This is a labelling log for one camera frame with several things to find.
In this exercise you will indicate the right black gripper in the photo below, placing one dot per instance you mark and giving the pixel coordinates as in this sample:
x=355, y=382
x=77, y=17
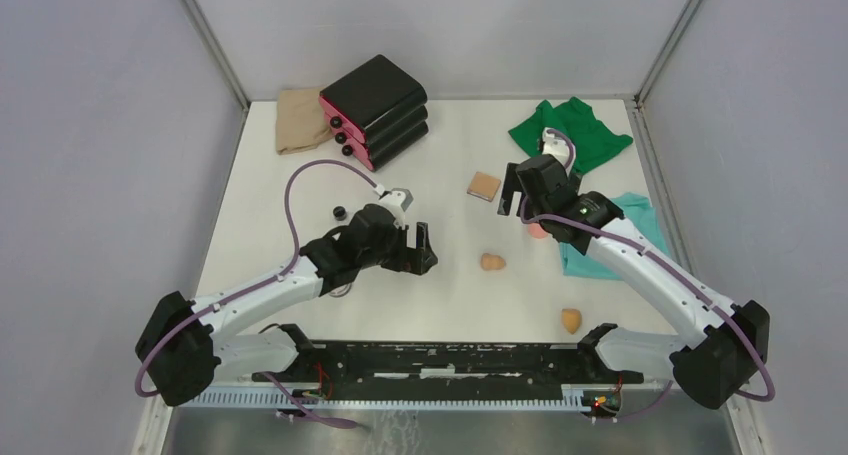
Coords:
x=512, y=184

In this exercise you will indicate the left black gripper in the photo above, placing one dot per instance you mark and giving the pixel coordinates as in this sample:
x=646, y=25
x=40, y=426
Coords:
x=417, y=261

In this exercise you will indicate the tan square compact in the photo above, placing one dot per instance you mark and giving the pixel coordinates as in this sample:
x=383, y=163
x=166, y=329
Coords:
x=483, y=186

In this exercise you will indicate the pink round powder puff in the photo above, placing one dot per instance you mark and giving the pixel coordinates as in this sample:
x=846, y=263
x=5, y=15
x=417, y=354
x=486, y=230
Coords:
x=536, y=231

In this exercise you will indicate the gourd-shaped beige makeup sponge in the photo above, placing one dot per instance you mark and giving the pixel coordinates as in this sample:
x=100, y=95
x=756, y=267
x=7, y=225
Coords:
x=492, y=262

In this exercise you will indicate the round powder jar blue label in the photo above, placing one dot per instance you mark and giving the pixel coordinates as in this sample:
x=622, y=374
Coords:
x=339, y=213

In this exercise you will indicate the teardrop beige makeup sponge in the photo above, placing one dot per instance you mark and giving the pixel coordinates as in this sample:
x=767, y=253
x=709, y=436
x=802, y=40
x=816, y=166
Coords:
x=571, y=320

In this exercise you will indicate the black pink drawer organizer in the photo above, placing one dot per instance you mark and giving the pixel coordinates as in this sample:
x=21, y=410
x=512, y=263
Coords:
x=375, y=112

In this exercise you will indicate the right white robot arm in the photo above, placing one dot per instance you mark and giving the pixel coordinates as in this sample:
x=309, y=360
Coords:
x=719, y=348

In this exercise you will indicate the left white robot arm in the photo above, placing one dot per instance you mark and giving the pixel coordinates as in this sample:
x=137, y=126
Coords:
x=188, y=344

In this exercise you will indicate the green cloth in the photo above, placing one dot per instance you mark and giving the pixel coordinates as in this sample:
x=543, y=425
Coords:
x=595, y=143

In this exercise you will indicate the beige folded cloth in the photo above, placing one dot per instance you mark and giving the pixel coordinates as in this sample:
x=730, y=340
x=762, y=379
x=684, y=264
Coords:
x=300, y=123

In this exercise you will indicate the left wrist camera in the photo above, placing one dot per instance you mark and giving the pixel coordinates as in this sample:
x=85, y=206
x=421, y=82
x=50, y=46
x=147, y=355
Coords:
x=397, y=201

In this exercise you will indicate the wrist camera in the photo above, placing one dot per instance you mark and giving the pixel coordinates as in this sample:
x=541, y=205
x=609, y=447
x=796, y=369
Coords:
x=557, y=144
x=397, y=201

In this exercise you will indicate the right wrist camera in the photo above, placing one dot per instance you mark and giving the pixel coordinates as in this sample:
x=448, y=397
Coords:
x=557, y=144

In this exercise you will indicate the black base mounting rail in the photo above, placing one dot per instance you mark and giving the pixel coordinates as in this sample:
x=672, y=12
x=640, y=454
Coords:
x=394, y=371

